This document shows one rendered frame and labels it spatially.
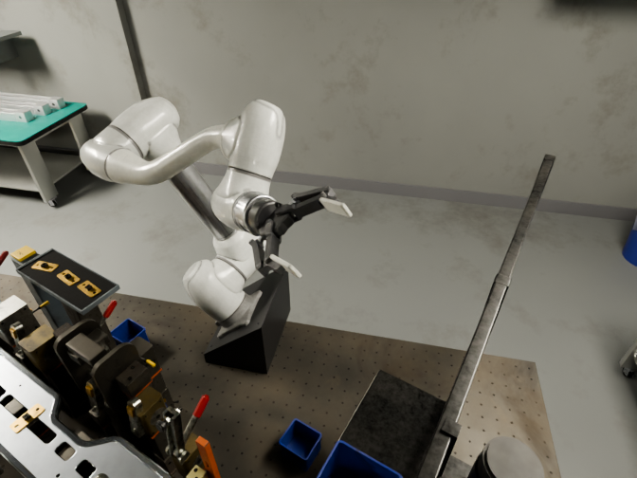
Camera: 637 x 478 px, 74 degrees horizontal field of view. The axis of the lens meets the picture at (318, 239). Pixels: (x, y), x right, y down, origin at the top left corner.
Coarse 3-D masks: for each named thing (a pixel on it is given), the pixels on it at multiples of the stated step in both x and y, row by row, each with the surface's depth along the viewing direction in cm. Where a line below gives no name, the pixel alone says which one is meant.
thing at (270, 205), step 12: (264, 204) 82; (276, 204) 84; (288, 204) 82; (252, 216) 83; (264, 216) 83; (276, 216) 81; (288, 216) 79; (252, 228) 84; (264, 228) 81; (276, 228) 79; (288, 228) 80
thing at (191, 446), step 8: (192, 432) 111; (192, 440) 109; (192, 448) 108; (176, 456) 106; (192, 456) 107; (200, 456) 111; (176, 464) 109; (184, 464) 106; (192, 464) 109; (200, 464) 112; (184, 472) 110
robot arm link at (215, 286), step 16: (192, 272) 155; (208, 272) 156; (224, 272) 159; (192, 288) 155; (208, 288) 155; (224, 288) 158; (240, 288) 162; (208, 304) 156; (224, 304) 157; (224, 320) 160
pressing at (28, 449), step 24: (0, 360) 135; (0, 384) 128; (24, 384) 128; (0, 408) 122; (48, 408) 122; (0, 432) 116; (24, 432) 116; (72, 432) 116; (24, 456) 111; (48, 456) 111; (72, 456) 111; (96, 456) 111; (120, 456) 111; (144, 456) 111
